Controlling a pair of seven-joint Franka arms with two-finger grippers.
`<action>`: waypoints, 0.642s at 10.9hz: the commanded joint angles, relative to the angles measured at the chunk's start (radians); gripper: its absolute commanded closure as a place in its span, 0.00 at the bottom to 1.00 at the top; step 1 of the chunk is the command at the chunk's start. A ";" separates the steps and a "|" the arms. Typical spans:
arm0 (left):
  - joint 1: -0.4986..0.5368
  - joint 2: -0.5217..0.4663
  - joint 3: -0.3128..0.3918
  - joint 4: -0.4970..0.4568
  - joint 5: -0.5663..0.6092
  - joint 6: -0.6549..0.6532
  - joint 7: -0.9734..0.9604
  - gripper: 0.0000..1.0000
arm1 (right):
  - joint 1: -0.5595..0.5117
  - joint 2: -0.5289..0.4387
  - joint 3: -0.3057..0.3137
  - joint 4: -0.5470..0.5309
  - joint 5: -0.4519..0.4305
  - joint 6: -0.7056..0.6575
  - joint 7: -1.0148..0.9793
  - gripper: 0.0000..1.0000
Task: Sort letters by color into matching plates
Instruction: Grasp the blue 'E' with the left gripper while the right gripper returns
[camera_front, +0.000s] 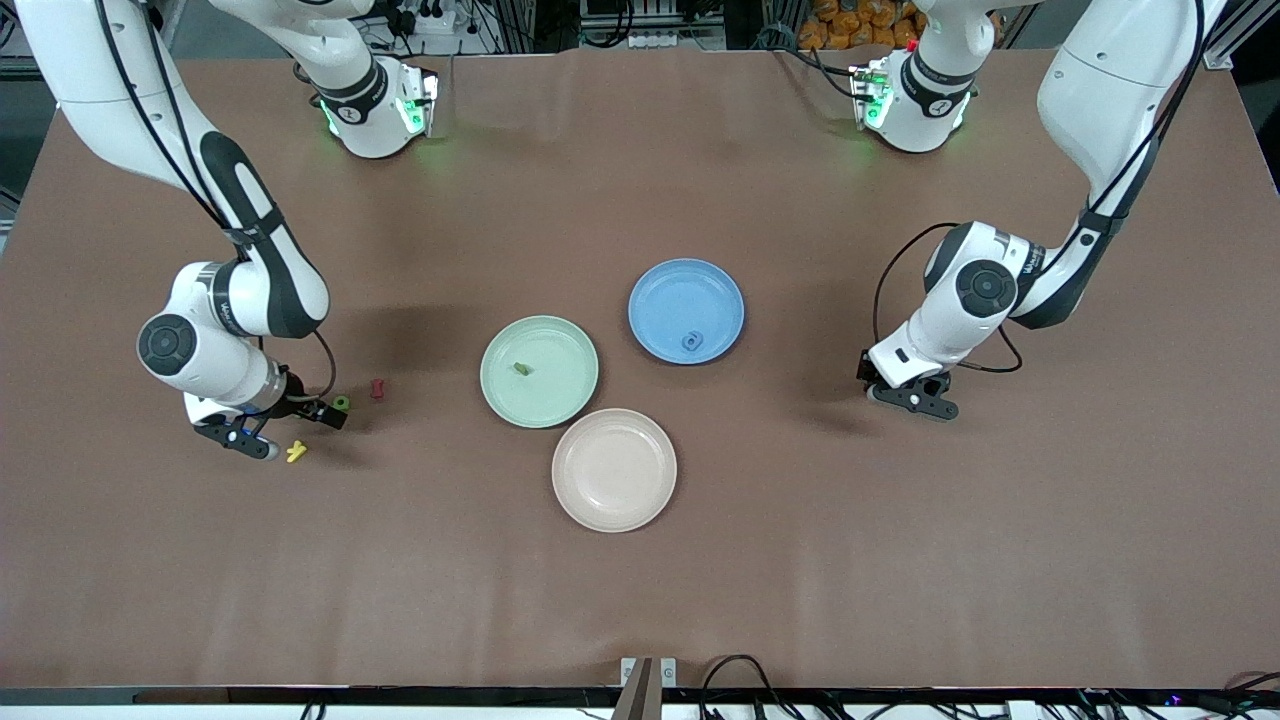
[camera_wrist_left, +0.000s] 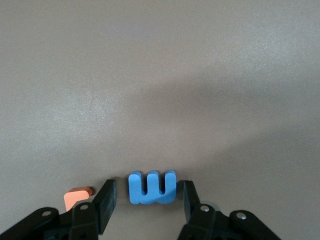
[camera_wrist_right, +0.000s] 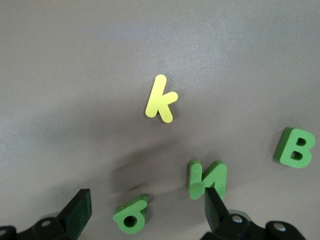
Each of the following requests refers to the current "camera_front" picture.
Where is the brown table cover mat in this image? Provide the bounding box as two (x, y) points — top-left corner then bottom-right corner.
(0, 48), (1280, 691)

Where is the brown mount pole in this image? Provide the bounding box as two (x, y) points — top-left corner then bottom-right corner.
(612, 657), (656, 720)

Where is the green plate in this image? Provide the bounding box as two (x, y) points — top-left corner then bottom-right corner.
(479, 315), (600, 430)

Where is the blue plate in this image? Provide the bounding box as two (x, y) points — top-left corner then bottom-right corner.
(627, 258), (746, 366)

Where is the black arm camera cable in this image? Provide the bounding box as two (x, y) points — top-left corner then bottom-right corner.
(95, 0), (337, 441)
(872, 0), (1206, 376)

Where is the aluminium frame post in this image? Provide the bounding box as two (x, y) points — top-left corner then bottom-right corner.
(1205, 8), (1280, 71)

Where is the grey metal bracket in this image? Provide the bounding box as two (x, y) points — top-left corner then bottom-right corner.
(620, 657), (678, 689)

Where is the pink plate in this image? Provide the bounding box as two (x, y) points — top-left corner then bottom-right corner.
(551, 408), (678, 534)

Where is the pile of orange balls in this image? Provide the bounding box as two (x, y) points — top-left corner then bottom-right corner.
(800, 0), (926, 49)

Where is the black looped cable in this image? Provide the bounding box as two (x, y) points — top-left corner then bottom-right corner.
(698, 654), (801, 720)

